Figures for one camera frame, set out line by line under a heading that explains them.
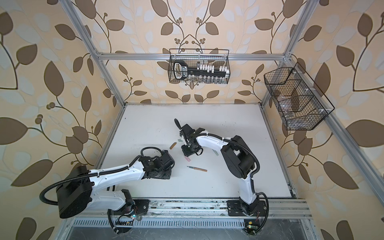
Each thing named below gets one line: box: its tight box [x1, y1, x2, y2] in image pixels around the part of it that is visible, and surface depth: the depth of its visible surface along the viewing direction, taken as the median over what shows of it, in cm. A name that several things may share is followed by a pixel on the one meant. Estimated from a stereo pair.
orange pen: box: [186, 165, 208, 172], surface depth 89 cm
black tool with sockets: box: [173, 60, 231, 81], surface depth 84 cm
